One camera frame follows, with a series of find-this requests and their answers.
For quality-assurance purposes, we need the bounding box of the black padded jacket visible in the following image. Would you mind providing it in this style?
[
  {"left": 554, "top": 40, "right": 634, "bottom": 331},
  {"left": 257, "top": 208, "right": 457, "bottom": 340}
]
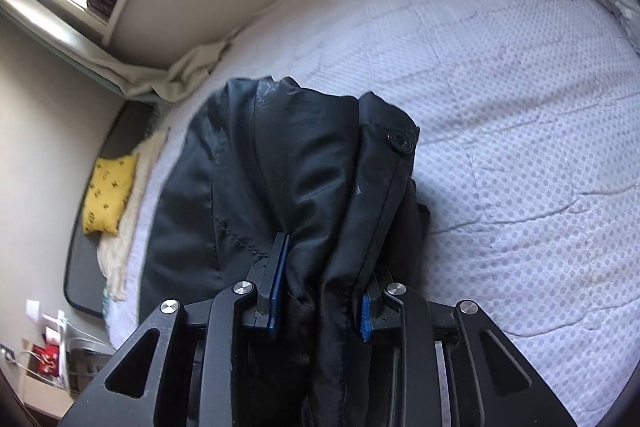
[{"left": 139, "top": 78, "right": 422, "bottom": 426}]

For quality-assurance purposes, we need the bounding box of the cream fringed blanket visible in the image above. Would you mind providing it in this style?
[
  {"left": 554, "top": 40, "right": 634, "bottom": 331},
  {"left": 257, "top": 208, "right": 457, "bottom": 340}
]
[{"left": 96, "top": 130, "right": 168, "bottom": 301}]

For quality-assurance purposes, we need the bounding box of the yellow patterned pillow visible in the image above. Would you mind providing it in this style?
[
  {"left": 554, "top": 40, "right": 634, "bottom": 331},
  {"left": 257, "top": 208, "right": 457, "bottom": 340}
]
[{"left": 82, "top": 155, "right": 138, "bottom": 235}]

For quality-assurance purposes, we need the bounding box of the dark bed footboard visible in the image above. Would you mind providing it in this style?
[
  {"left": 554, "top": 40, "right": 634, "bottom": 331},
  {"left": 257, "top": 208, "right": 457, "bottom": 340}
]
[{"left": 63, "top": 100, "right": 156, "bottom": 320}]

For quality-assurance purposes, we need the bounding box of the red item on floor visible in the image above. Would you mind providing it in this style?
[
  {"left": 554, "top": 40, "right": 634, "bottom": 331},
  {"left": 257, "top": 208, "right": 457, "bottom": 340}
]
[{"left": 32, "top": 343, "right": 60, "bottom": 377}]

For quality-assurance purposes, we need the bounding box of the white quilted mattress cover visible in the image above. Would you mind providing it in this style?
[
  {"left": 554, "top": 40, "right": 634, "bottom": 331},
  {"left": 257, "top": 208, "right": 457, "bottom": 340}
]
[{"left": 106, "top": 0, "right": 639, "bottom": 426}]

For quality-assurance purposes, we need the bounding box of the wall power socket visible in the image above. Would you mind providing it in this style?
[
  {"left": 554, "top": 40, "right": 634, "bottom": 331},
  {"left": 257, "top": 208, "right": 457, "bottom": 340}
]
[{"left": 25, "top": 299, "right": 41, "bottom": 324}]

